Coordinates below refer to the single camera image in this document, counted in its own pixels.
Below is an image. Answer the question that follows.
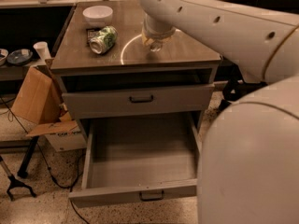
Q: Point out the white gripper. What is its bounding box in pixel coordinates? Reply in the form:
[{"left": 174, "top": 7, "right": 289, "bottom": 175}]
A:
[{"left": 141, "top": 14, "right": 176, "bottom": 47}]

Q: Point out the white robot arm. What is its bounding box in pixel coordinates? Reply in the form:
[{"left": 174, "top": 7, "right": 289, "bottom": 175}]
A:
[{"left": 139, "top": 0, "right": 299, "bottom": 224}]

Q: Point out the green soda can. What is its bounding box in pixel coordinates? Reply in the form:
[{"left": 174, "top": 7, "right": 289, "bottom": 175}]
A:
[{"left": 89, "top": 26, "right": 118, "bottom": 54}]

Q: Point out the grey drawer cabinet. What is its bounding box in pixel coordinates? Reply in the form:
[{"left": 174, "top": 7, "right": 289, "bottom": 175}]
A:
[{"left": 51, "top": 0, "right": 221, "bottom": 136}]

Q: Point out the upper grey drawer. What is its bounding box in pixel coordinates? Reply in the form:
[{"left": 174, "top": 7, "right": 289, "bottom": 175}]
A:
[{"left": 63, "top": 84, "right": 214, "bottom": 119}]

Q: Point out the open lower grey drawer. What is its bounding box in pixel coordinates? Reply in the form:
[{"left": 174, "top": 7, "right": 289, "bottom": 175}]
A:
[{"left": 69, "top": 113, "right": 200, "bottom": 207}]

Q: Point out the white bowl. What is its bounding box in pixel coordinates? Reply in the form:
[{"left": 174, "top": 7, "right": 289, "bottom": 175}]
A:
[{"left": 82, "top": 6, "right": 113, "bottom": 28}]

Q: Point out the white paper cup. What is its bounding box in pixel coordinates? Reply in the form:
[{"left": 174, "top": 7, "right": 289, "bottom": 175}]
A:
[{"left": 34, "top": 41, "right": 51, "bottom": 61}]

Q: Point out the dark blue plate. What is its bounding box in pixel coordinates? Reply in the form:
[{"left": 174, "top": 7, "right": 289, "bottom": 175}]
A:
[{"left": 7, "top": 49, "right": 33, "bottom": 66}]

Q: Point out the black office chair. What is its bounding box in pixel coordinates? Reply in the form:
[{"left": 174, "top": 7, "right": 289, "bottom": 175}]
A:
[{"left": 215, "top": 0, "right": 299, "bottom": 111}]

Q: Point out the white cardboard box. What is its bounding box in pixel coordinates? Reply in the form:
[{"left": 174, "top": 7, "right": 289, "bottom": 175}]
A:
[{"left": 45, "top": 127, "right": 87, "bottom": 152}]

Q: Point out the brown cardboard box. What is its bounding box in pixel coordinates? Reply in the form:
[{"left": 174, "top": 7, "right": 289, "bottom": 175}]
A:
[{"left": 11, "top": 64, "right": 78, "bottom": 137}]

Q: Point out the black table leg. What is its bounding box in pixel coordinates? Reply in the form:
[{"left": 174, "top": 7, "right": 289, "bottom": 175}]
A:
[{"left": 17, "top": 136, "right": 39, "bottom": 178}]

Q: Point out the black stand foot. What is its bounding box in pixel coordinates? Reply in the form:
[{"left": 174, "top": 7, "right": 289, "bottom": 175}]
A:
[{"left": 0, "top": 155, "right": 36, "bottom": 201}]

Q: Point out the black floor cable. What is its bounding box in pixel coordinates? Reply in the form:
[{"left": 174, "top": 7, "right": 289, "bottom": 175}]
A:
[{"left": 0, "top": 95, "right": 92, "bottom": 224}]

